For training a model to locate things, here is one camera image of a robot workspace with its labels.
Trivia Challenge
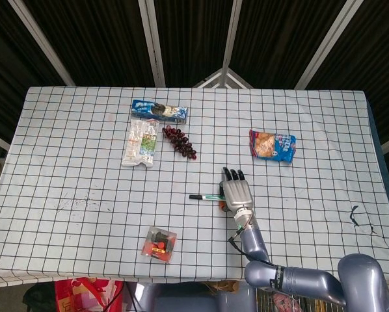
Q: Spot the blue biscuit bag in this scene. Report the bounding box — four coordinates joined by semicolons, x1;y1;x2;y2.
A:
248;129;297;165

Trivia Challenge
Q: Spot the clear box with red item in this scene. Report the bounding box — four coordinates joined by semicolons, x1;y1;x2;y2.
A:
141;226;178;263

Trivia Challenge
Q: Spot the clear white snack packet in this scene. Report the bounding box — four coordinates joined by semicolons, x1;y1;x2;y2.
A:
121;118;159;168

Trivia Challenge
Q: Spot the dark red grape bunch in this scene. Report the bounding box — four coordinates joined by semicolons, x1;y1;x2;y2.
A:
162;125;198;161

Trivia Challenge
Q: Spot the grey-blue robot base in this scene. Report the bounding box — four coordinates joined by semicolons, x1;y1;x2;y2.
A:
129;281;257;312

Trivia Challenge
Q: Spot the red patterned bag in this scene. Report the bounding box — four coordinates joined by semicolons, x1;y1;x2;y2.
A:
54;276;126;312

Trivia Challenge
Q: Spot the white metal frame beam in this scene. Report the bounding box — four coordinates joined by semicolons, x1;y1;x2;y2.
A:
137;0;167;87
7;0;77;87
220;0;245;70
294;0;358;90

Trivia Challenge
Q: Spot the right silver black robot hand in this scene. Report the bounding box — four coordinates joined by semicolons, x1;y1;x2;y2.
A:
217;166;254;214

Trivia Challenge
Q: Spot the blue cookie box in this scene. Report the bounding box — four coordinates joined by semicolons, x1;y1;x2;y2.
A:
131;99;189;125

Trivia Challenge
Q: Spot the metal wire basket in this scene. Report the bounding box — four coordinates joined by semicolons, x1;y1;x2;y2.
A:
256;285;345;312

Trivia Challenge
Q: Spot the white triangular metal frame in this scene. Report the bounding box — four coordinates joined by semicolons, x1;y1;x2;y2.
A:
192;67;254;89

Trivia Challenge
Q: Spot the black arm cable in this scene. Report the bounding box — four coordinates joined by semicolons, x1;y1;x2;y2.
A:
228;227;271;265

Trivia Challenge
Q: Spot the black bag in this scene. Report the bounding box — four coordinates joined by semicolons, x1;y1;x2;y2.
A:
22;282;57;312

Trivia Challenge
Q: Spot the checkered light blue tablecloth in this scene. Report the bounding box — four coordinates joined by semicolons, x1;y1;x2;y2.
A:
0;86;389;290

